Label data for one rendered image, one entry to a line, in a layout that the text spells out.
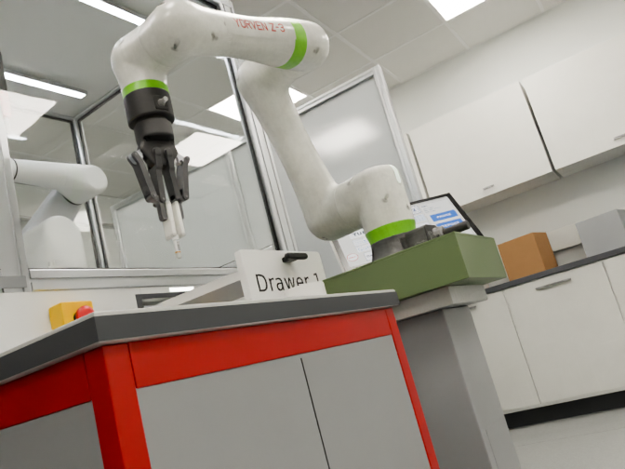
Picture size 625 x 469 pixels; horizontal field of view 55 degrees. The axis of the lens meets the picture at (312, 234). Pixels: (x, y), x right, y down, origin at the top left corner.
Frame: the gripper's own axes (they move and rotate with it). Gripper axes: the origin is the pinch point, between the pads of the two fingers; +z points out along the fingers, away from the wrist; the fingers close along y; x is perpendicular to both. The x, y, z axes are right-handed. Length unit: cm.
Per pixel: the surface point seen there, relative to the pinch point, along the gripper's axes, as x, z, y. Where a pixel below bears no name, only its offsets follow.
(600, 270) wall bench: 41, 17, 318
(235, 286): 1.0, 13.7, 12.4
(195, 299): 12.3, 13.2, 10.1
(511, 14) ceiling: 53, -183, 365
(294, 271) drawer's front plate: -0.4, 12.0, 28.0
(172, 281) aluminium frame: 29.8, 4.7, 16.7
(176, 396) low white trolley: -40, 33, -31
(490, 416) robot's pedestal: -17, 53, 60
